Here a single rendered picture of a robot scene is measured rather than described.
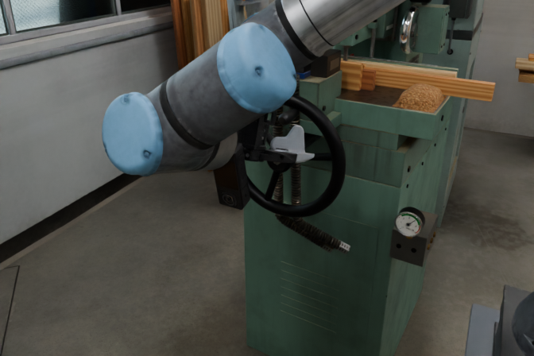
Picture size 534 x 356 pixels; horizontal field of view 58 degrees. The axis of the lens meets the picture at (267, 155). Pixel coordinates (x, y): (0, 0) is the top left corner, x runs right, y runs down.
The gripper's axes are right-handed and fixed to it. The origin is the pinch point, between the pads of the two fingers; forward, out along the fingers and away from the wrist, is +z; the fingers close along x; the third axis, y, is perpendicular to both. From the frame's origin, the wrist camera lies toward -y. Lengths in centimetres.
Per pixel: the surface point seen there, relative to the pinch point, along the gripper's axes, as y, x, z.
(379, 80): 18.3, -3.1, 44.9
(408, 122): 9.1, -15.2, 31.8
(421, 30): 34, -8, 56
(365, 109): 10.4, -5.1, 31.3
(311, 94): 11.3, 4.1, 20.9
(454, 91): 18, -21, 45
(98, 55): 15, 144, 88
